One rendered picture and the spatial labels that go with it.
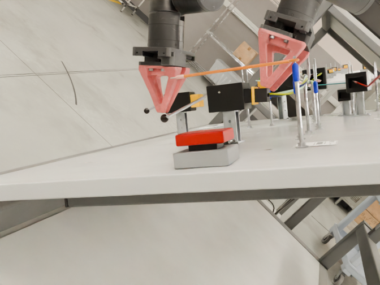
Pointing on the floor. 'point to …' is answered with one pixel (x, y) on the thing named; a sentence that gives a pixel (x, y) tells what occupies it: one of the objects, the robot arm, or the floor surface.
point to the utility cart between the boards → (354, 256)
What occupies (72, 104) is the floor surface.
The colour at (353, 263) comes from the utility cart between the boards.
